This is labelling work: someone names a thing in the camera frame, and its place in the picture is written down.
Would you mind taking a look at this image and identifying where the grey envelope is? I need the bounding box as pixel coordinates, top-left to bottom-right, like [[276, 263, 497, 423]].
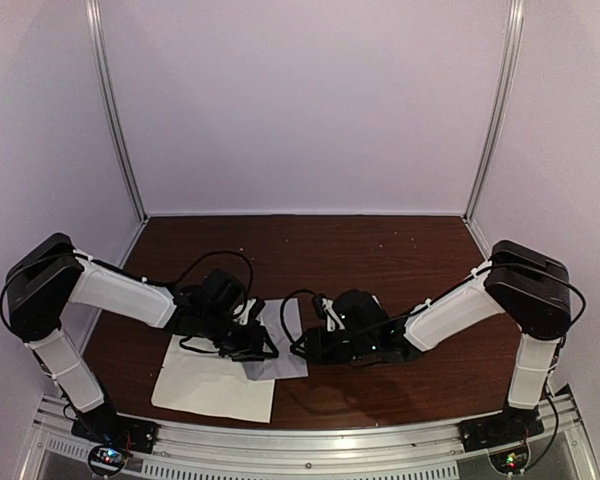
[[258, 299, 308, 381]]

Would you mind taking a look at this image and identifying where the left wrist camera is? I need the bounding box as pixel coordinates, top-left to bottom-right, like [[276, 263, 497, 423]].
[[232, 298, 265, 326]]

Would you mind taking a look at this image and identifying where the white letter sheet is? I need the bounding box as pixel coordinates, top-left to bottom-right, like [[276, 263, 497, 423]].
[[243, 361, 265, 381]]

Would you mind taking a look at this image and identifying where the front aluminium rail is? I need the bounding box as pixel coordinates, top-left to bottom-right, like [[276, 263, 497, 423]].
[[16, 394, 600, 479]]

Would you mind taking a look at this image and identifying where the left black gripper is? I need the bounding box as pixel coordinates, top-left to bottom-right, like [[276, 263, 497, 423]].
[[200, 310, 279, 364]]

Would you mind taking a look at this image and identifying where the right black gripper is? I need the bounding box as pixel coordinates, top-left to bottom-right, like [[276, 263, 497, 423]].
[[290, 327, 376, 365]]

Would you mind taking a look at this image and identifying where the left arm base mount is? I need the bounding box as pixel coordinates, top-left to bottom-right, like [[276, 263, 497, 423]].
[[71, 416, 158, 479]]

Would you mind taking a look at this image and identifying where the left aluminium frame post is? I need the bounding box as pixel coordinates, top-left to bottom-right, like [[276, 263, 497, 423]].
[[85, 0, 148, 223]]

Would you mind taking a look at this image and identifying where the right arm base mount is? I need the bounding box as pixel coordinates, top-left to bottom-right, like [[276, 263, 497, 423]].
[[459, 414, 545, 477]]

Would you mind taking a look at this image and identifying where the right black cable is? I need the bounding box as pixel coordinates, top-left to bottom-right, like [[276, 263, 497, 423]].
[[278, 288, 587, 371]]

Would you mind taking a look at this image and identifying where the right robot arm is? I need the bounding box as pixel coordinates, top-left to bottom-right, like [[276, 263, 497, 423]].
[[290, 240, 578, 442]]

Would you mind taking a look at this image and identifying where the right aluminium frame post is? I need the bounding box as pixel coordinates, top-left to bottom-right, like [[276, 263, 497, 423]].
[[463, 0, 525, 224]]

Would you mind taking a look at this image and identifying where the lower white paper sheet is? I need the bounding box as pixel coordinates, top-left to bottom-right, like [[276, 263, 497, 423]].
[[151, 336, 275, 423]]

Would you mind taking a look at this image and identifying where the aluminium frame post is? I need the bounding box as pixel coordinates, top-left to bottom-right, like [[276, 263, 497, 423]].
[[85, 0, 148, 223], [463, 0, 525, 224]]

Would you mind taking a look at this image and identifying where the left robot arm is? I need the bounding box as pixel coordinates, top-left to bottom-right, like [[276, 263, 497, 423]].
[[0, 233, 279, 444]]

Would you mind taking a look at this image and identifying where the left black cable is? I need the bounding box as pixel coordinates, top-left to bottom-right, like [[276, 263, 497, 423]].
[[0, 251, 254, 356]]

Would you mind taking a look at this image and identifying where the black cable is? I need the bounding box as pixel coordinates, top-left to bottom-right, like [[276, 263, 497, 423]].
[[278, 288, 587, 371], [0, 251, 254, 356]]

